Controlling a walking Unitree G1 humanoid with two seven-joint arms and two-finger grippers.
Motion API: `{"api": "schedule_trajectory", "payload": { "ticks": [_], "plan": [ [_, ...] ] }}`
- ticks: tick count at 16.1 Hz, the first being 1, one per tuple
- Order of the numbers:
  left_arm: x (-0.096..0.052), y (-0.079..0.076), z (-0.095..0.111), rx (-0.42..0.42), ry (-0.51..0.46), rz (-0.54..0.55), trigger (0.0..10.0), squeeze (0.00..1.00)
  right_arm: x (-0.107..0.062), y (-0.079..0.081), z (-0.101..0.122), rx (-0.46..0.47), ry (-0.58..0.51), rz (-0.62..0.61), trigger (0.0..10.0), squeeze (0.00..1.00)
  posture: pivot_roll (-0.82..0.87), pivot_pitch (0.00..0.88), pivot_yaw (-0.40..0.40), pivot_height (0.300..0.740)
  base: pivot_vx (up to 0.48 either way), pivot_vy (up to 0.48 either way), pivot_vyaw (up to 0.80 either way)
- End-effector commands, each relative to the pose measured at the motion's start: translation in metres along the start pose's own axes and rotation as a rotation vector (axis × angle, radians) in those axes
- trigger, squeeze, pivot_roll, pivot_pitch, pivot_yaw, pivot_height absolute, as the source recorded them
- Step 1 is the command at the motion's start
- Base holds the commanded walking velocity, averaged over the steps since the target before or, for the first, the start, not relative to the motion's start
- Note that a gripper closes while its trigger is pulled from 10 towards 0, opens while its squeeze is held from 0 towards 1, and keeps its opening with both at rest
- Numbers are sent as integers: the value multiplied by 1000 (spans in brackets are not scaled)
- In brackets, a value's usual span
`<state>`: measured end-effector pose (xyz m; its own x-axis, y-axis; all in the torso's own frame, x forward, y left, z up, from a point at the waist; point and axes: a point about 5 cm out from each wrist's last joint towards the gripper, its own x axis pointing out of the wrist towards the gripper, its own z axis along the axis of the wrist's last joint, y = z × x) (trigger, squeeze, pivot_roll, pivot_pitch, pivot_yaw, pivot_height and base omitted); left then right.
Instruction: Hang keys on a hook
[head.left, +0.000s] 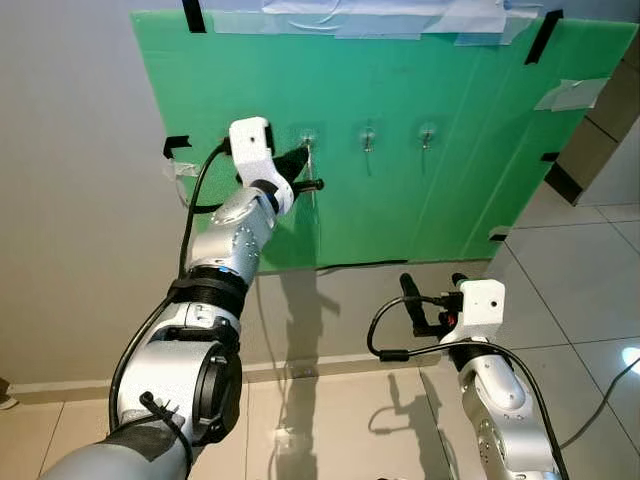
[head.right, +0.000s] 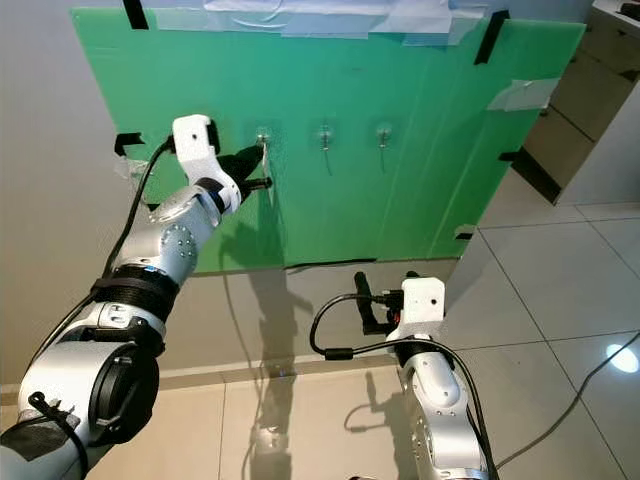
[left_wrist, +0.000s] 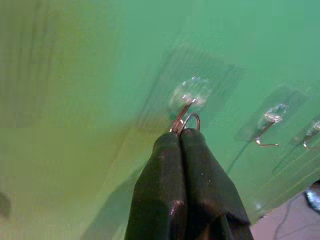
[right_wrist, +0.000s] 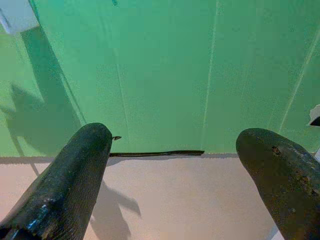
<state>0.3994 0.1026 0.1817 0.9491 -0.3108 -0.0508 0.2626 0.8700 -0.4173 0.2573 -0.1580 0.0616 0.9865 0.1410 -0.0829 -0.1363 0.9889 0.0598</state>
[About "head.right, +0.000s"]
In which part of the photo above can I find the wide clear tape strip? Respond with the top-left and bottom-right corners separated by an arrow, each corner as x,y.
155,0 -> 491,46

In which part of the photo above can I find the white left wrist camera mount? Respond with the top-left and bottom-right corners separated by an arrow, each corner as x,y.
172,114 -> 241,213

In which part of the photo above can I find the green plastic board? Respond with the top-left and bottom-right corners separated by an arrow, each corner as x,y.
70,6 -> 587,273

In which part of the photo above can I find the small clear tape piece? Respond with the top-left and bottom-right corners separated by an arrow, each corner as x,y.
487,78 -> 561,111
114,156 -> 146,179

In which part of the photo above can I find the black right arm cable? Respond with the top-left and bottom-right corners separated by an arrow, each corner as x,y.
308,292 -> 501,480

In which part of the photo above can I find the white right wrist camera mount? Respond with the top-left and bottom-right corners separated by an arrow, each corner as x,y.
397,277 -> 446,343

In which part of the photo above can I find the clear adhesive wall hook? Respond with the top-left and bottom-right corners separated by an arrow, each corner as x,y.
369,119 -> 399,150
249,122 -> 279,147
311,121 -> 341,152

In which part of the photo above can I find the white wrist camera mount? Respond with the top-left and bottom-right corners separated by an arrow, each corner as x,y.
397,277 -> 446,343
172,114 -> 241,213

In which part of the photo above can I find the thin black floor cable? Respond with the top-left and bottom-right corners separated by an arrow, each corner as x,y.
495,335 -> 640,471

